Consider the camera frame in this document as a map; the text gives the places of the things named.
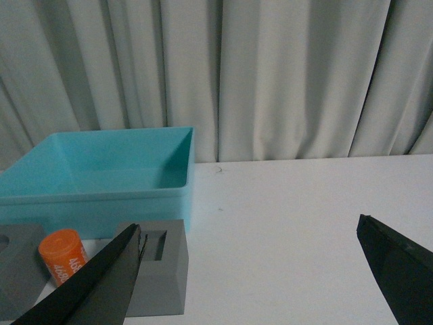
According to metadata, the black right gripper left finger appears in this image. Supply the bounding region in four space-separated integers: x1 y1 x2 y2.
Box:
13 223 141 324

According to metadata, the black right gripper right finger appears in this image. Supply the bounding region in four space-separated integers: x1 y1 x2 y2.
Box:
357 215 432 324

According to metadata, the orange cylinder with white numbers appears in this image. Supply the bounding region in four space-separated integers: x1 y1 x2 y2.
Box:
38 229 89 286

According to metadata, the gray block with square hole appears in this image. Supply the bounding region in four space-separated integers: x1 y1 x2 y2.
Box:
126 219 189 318

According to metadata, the gray block with round hole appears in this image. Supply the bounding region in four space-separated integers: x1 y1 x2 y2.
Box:
1 223 51 321

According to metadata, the light blue plastic box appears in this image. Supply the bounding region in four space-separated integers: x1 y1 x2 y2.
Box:
1 127 195 239

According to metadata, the white pleated curtain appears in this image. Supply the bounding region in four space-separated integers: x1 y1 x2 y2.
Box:
1 1 432 169

